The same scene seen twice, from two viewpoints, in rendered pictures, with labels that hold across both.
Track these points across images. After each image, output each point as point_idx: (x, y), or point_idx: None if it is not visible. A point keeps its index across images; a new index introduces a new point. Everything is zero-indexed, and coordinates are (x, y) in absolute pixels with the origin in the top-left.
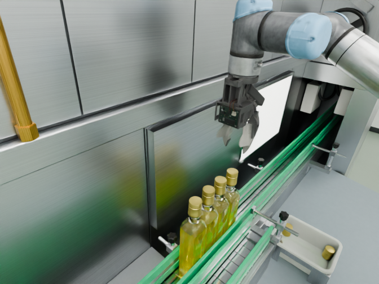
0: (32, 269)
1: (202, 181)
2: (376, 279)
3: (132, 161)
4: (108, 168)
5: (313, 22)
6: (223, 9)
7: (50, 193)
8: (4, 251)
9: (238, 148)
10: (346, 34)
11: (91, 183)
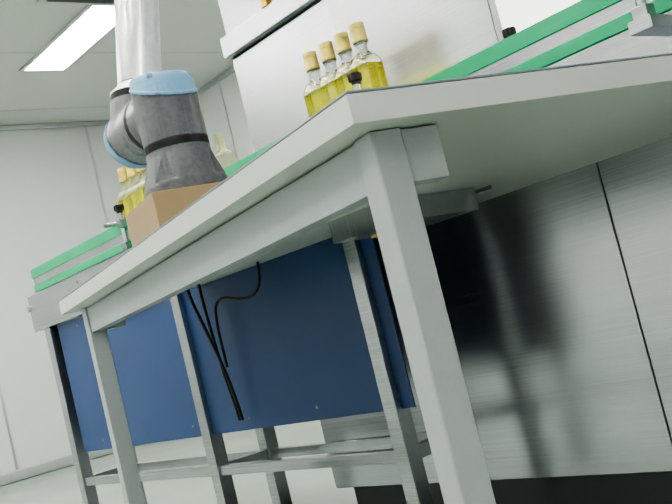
0: (282, 119)
1: (412, 71)
2: None
3: (330, 32)
4: (312, 36)
5: None
6: None
7: (283, 53)
8: (269, 92)
9: (482, 15)
10: None
11: (304, 50)
